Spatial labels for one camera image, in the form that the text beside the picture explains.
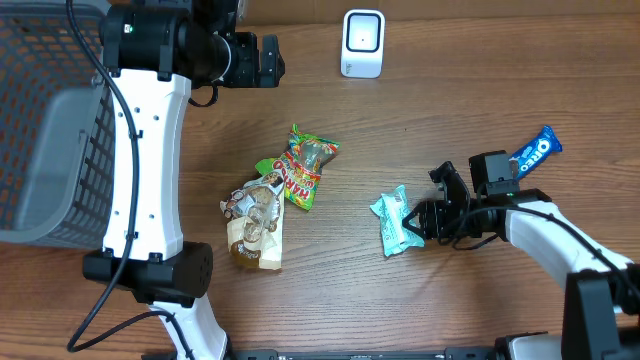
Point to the grey plastic mesh basket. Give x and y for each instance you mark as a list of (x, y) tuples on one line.
[(57, 132)]

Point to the green Haribo gummy bag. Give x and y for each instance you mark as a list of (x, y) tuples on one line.
[(301, 165)]

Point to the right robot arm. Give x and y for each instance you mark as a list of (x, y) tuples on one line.
[(598, 283)]

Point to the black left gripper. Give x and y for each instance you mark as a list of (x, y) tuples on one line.
[(249, 75)]

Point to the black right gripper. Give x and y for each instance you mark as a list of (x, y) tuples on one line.
[(432, 219)]

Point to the teal snack packet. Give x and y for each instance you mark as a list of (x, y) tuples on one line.
[(391, 208)]

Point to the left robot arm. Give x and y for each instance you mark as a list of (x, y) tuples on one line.
[(154, 54)]

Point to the blue Oreo cookie pack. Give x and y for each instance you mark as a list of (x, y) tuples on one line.
[(535, 152)]

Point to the white barcode scanner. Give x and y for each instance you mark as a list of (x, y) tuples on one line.
[(362, 48)]

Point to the brown clear snack bag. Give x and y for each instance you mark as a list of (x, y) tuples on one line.
[(254, 231)]

